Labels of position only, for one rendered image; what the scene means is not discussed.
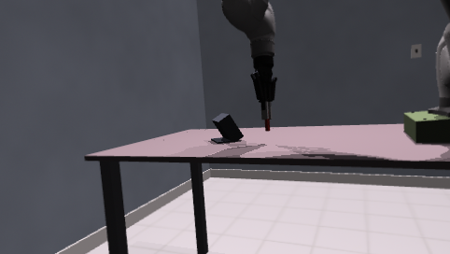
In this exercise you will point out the dark red rod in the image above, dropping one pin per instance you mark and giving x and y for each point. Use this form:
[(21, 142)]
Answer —
[(267, 125)]

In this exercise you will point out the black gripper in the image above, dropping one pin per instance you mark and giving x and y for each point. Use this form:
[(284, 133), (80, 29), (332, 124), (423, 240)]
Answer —
[(264, 84)]

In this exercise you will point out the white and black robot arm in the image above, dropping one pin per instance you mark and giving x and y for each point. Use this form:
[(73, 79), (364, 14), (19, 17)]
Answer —
[(256, 18)]

